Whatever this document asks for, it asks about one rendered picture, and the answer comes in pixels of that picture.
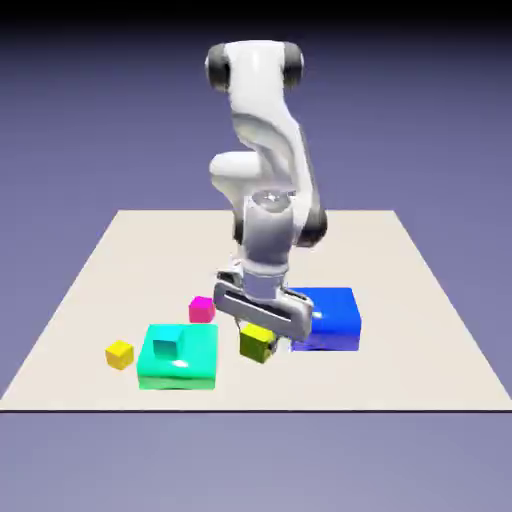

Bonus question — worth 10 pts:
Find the small yellow cube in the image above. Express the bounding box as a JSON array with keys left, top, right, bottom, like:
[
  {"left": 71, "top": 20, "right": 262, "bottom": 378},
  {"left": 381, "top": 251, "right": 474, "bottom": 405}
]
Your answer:
[{"left": 104, "top": 339, "right": 135, "bottom": 371}]

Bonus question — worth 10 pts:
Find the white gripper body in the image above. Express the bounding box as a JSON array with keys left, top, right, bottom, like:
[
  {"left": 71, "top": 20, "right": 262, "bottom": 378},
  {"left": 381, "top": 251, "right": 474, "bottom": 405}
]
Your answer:
[{"left": 212, "top": 281, "right": 314, "bottom": 342}]

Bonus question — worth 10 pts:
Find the large cyan box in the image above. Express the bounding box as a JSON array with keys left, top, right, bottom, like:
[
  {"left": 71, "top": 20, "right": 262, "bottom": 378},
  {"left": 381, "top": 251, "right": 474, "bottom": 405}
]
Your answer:
[{"left": 136, "top": 323, "right": 220, "bottom": 391}]

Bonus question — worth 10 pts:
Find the small olive cube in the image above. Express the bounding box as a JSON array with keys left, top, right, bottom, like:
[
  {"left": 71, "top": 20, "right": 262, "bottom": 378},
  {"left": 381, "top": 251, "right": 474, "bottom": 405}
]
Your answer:
[{"left": 239, "top": 323, "right": 277, "bottom": 364}]

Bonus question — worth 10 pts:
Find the small magenta cube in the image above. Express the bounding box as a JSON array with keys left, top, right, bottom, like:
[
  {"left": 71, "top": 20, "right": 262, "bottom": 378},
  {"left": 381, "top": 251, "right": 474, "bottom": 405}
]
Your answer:
[{"left": 188, "top": 295, "right": 216, "bottom": 324}]

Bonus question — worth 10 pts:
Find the large blue box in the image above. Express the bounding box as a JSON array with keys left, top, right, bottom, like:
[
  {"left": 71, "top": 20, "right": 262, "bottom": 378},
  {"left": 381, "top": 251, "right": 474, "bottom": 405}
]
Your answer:
[{"left": 288, "top": 286, "right": 362, "bottom": 353}]

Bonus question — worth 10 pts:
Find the small cyan cube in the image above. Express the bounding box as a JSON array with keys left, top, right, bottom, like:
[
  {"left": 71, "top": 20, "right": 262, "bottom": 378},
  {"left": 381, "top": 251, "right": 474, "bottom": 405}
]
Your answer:
[{"left": 152, "top": 328, "right": 185, "bottom": 360}]

